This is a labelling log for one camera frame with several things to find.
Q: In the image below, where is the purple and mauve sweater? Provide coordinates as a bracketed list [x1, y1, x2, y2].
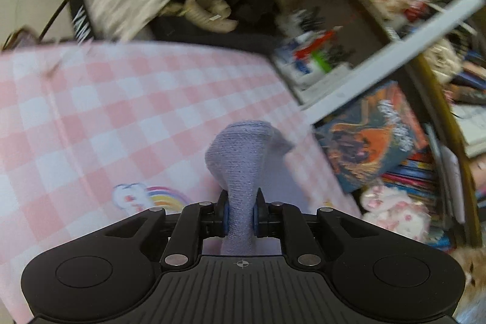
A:
[205, 120, 309, 256]

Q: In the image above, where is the white pink plush bunny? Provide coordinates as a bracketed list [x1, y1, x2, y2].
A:
[360, 185, 431, 242]

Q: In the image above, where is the Harry Potter book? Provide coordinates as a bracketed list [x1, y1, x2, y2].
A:
[315, 80, 428, 193]

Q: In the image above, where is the pink checkered table mat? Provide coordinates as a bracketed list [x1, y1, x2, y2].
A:
[1, 42, 359, 323]

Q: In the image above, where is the stack of colourful books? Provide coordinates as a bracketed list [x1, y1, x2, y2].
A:
[381, 147, 444, 229]

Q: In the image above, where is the white jar green lid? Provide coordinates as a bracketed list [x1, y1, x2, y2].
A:
[273, 27, 355, 90]

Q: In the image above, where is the fluffy orange white cat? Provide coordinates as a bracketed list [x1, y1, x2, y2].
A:
[451, 247, 486, 324]

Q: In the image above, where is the white wristwatch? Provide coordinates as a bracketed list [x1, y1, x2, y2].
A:
[183, 0, 238, 34]

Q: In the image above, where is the cream quilted handbag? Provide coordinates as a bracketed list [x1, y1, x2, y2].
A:
[423, 38, 462, 85]

